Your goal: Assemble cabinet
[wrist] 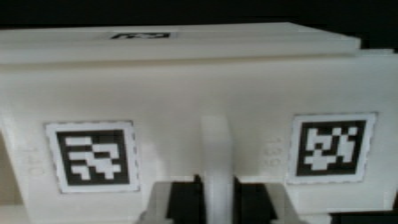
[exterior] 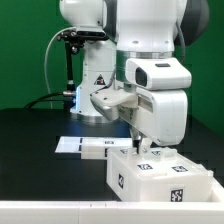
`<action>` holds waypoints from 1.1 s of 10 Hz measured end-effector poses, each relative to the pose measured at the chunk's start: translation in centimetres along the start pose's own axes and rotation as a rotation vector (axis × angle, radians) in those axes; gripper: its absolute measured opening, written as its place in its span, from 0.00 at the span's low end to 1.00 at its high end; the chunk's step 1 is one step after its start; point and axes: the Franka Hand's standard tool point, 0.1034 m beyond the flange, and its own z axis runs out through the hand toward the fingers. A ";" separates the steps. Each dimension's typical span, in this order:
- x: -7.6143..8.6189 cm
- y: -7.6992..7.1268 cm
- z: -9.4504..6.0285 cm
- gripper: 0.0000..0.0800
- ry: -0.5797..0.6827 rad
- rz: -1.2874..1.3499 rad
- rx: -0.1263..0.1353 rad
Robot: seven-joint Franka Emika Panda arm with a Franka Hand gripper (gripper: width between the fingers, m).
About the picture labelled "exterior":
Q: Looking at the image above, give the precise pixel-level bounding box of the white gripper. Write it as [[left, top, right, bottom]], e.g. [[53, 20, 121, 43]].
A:
[[90, 87, 188, 154]]

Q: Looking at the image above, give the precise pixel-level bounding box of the small white cabinet door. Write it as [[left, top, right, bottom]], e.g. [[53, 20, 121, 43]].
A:
[[113, 147, 158, 174]]

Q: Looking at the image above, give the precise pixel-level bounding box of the white cabinet body box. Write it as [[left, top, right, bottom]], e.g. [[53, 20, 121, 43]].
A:
[[107, 148, 213, 202]]

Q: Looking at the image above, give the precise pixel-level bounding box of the white cabinet top tray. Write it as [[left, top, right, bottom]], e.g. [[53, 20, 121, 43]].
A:
[[55, 136, 132, 160]]

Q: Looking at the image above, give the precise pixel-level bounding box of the white door with knob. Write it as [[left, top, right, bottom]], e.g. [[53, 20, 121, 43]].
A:
[[150, 147, 207, 176]]

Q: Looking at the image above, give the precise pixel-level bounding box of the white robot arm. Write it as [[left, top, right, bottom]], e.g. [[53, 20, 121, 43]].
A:
[[59, 0, 209, 146]]

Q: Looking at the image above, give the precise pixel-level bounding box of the black camera stand pole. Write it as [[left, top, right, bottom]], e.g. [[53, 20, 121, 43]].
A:
[[64, 42, 76, 111]]

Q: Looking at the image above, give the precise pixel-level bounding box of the white right border wall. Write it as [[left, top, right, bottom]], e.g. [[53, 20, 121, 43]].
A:
[[212, 181, 224, 203]]

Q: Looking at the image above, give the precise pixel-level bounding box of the white border wall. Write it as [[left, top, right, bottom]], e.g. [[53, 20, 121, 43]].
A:
[[0, 201, 224, 224], [212, 181, 224, 203]]

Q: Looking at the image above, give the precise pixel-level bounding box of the black cable bundle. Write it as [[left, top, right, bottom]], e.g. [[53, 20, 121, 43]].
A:
[[23, 92, 68, 110]]

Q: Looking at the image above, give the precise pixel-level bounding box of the white camera cable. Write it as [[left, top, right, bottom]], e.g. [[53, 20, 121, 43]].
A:
[[44, 27, 76, 110]]

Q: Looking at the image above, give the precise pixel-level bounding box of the black camera on stand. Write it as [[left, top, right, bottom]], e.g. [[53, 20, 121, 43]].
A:
[[57, 27, 109, 41]]

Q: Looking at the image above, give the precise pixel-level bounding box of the white front border wall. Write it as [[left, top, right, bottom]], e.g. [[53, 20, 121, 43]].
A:
[[0, 201, 224, 224]]

